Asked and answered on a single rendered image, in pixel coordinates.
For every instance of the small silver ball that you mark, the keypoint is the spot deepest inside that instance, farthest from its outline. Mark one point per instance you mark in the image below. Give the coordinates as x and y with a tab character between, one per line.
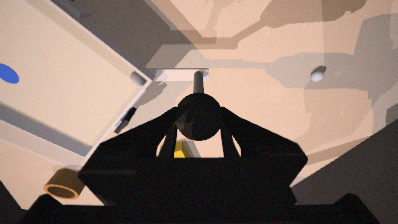
317	75

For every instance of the yellow block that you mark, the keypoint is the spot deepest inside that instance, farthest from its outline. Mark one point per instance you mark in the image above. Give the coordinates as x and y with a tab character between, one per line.
180	150

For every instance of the brown hollow cylinder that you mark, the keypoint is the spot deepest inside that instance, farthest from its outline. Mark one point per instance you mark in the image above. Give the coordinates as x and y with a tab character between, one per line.
64	178

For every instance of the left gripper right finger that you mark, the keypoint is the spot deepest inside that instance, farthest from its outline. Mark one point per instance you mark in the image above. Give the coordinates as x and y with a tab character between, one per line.
256	141

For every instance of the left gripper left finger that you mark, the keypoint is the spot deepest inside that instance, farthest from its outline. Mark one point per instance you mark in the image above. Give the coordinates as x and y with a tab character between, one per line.
143	140

